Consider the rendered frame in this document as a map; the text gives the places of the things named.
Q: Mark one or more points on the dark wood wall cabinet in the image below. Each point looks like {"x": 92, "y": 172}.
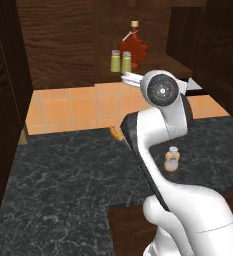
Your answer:
{"x": 64, "y": 43}

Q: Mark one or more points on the red maple syrup bottle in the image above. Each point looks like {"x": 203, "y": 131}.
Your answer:
{"x": 133, "y": 46}

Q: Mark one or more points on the yellow-green shaker grey cap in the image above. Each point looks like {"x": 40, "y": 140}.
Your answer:
{"x": 115, "y": 63}
{"x": 126, "y": 65}

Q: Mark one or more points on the dark wood cabinet door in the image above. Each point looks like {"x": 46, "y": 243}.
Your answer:
{"x": 214, "y": 50}
{"x": 3, "y": 100}

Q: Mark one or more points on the pale orange shaker grey cap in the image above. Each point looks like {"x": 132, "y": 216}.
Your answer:
{"x": 172, "y": 161}

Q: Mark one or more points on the dark wood base cabinet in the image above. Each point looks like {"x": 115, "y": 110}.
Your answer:
{"x": 128, "y": 230}

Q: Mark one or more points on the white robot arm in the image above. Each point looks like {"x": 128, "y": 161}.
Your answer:
{"x": 161, "y": 126}

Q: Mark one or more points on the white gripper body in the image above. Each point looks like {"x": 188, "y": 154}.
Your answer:
{"x": 132, "y": 80}

